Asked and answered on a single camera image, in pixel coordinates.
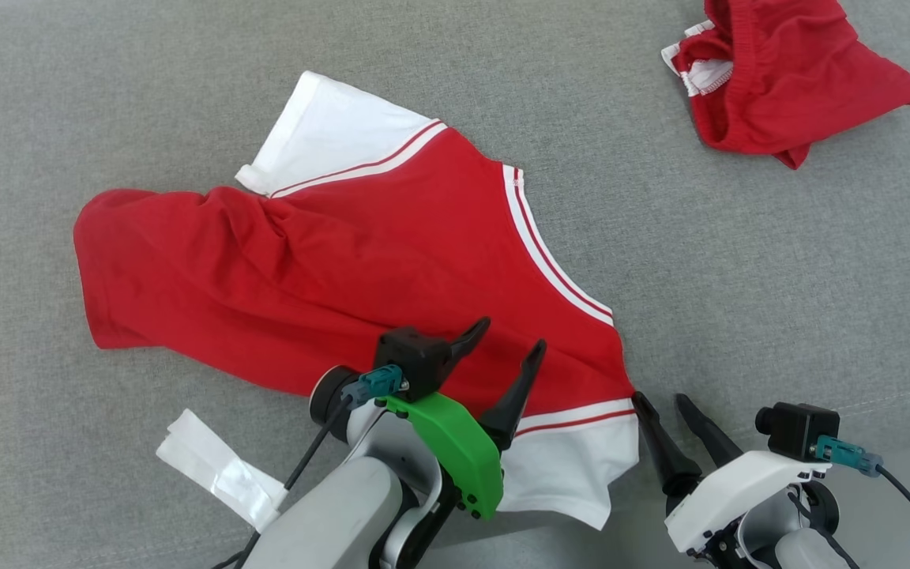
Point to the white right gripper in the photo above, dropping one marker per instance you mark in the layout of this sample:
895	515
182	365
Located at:
739	490

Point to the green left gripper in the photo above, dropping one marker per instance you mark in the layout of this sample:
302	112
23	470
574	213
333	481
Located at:
459	450

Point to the red and white jersey shirt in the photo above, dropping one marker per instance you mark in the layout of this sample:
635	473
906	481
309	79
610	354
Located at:
344	253

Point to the red shorts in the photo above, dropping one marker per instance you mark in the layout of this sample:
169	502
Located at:
802	79

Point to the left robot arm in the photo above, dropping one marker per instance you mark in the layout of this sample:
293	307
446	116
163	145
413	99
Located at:
336	514

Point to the white tape label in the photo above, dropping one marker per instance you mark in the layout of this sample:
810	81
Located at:
218	470

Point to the grey fabric sofa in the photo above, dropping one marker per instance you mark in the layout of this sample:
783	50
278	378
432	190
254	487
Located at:
107	79

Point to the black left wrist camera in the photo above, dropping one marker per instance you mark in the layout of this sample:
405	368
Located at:
415	356

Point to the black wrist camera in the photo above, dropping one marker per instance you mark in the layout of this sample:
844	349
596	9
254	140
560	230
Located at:
415	356
799	431

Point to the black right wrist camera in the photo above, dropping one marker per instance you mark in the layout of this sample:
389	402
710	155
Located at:
799	431

